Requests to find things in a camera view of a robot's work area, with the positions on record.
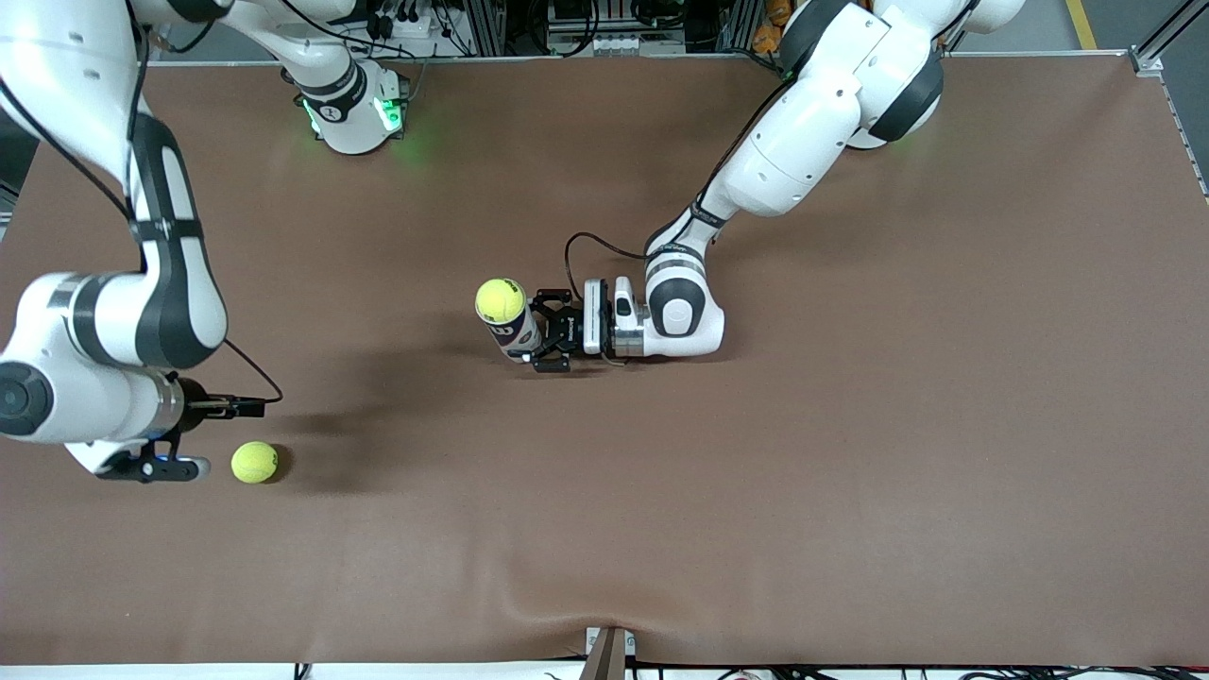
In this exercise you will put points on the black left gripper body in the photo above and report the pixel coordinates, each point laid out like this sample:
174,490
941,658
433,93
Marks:
570,331

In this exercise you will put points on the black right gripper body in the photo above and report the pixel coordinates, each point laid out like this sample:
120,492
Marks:
195,398

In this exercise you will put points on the clear tennis ball can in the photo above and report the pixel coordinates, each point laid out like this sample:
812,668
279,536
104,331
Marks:
518,337

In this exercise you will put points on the yellow Wilson tennis ball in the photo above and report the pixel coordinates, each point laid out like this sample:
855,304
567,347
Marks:
500,300
253,463

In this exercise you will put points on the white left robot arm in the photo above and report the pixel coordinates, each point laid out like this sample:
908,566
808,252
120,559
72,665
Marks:
803,142

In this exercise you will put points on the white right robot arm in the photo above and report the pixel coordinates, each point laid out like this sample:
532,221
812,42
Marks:
94,321

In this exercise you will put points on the brown table mat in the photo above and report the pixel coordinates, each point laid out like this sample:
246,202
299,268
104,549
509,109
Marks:
756,519

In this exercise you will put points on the white terminal block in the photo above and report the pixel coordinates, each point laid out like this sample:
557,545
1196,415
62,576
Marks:
619,43

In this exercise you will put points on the white power strip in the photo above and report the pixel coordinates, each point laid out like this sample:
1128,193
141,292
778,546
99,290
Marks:
416,25

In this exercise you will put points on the orange snack packets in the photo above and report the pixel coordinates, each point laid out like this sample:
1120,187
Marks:
763,38

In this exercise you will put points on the aluminium frame post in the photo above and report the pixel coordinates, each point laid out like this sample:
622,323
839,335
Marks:
486,24
732,24

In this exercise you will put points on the metal corner bracket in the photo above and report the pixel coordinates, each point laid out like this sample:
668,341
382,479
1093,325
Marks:
1146,64

